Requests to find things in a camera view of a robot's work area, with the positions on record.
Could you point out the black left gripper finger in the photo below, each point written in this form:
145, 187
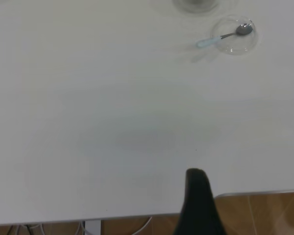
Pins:
198, 208

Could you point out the clear glass lid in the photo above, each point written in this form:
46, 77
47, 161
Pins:
237, 45

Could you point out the white table leg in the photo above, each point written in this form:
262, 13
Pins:
93, 228

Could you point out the clear double-walled glass jar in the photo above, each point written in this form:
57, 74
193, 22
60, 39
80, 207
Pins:
196, 6

